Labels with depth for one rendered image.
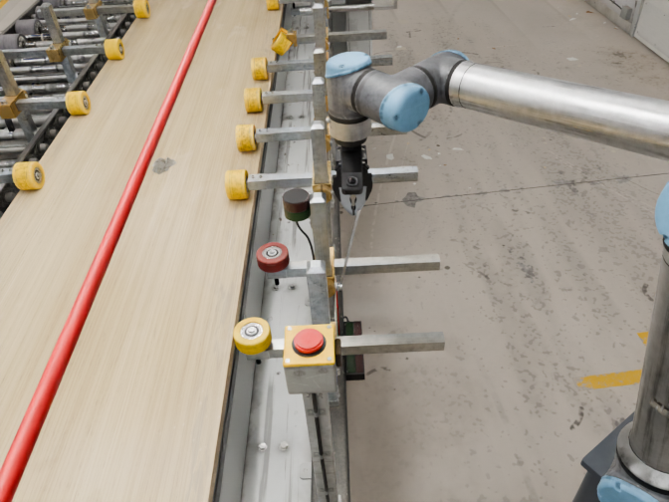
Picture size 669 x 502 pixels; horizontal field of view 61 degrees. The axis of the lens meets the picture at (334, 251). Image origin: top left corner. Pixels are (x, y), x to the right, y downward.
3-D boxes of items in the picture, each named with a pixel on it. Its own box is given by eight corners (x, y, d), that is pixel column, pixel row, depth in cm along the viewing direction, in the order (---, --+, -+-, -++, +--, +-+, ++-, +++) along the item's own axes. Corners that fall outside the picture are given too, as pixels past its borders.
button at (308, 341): (324, 334, 81) (323, 326, 80) (324, 357, 78) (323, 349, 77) (295, 336, 81) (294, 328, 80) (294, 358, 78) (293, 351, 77)
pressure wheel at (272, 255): (293, 272, 151) (289, 239, 144) (292, 294, 145) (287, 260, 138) (263, 273, 152) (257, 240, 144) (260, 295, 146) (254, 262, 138)
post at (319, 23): (331, 126, 228) (323, 1, 196) (331, 130, 225) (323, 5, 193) (322, 126, 228) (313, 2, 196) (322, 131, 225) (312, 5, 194)
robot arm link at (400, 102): (440, 75, 106) (391, 57, 113) (398, 97, 100) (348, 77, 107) (437, 121, 112) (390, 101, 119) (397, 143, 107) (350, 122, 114)
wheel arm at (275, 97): (398, 92, 196) (398, 82, 194) (399, 97, 193) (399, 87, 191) (253, 100, 197) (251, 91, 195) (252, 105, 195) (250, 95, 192)
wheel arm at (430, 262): (437, 264, 147) (438, 251, 144) (439, 273, 145) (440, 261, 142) (269, 272, 148) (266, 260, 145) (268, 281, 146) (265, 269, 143)
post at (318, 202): (335, 332, 158) (325, 189, 126) (336, 342, 155) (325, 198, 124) (324, 332, 158) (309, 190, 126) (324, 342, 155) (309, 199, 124)
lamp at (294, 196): (317, 259, 141) (310, 187, 127) (317, 275, 137) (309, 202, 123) (293, 260, 141) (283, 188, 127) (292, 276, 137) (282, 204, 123)
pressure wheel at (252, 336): (259, 343, 134) (252, 309, 126) (283, 360, 130) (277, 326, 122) (233, 364, 130) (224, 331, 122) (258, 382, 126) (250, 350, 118)
